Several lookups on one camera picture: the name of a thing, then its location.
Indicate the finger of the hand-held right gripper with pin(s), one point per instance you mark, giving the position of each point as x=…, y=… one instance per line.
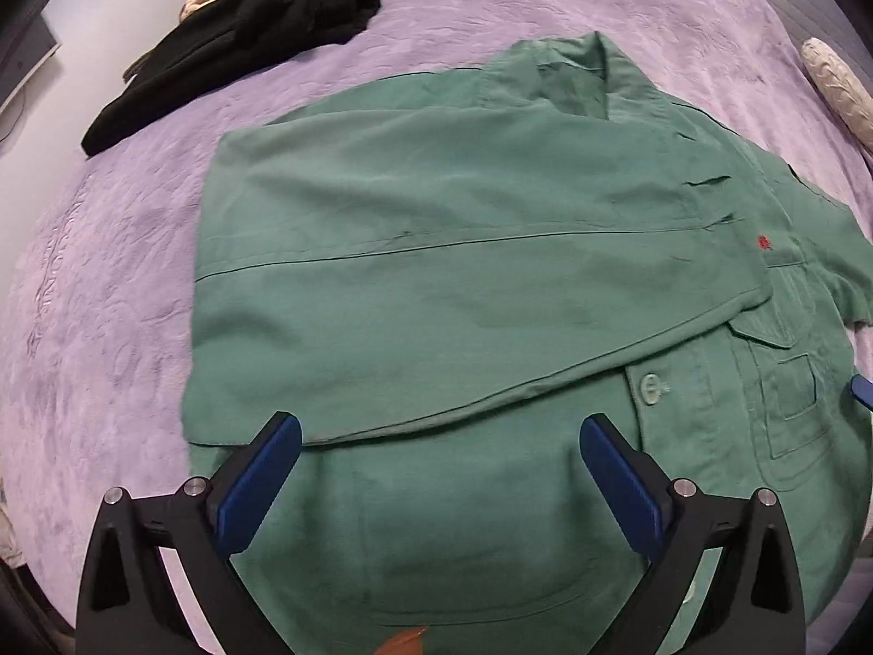
x=863, y=392

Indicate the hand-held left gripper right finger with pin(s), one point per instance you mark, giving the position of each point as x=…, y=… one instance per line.
x=624, y=491

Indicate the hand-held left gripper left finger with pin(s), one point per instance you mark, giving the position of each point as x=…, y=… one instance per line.
x=262, y=484

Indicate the green button-up shirt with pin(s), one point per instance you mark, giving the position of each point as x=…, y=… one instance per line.
x=443, y=286

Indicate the orange-brown object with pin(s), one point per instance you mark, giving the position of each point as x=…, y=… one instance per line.
x=404, y=641

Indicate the purple plush blanket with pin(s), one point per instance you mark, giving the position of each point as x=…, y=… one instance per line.
x=102, y=286

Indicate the white knitted pillow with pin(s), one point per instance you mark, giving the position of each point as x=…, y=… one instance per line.
x=839, y=82

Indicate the black garment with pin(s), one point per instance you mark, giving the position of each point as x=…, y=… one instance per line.
x=225, y=48

